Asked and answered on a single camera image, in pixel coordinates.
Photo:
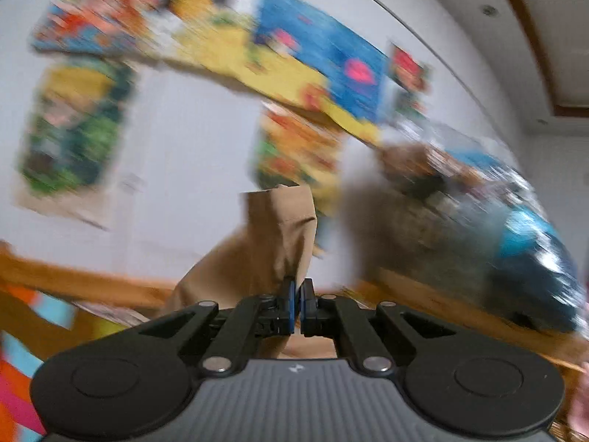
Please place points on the torn landscape cartoon wall poster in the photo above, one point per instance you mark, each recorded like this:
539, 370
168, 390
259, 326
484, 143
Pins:
294, 152

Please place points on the blue plastic-wrapped bundle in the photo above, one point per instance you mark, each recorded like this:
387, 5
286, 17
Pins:
529, 258

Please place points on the orange cartoon wall poster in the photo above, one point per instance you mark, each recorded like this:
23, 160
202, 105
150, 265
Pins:
96, 14

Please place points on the large yellow cartoon wall poster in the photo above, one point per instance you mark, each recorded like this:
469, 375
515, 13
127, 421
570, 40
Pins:
294, 50

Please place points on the small red wall poster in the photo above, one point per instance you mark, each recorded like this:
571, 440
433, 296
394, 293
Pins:
409, 69

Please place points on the wooden ceiling trim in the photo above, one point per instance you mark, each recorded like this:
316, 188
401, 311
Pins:
538, 55

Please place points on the green cartoon wall poster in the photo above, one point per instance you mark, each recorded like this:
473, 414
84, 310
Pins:
69, 133

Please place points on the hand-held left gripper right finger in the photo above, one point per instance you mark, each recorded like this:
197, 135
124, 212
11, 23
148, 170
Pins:
305, 306

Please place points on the brown printed blanket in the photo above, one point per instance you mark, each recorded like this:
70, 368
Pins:
391, 221

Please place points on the wooden bed frame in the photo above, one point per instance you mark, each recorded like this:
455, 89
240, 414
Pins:
92, 285

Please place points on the beige garment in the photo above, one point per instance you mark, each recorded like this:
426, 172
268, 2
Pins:
276, 239

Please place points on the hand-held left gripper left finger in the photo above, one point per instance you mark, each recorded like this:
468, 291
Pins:
289, 306

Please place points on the colourful patterned blanket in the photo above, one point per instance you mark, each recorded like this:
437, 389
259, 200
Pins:
18, 377

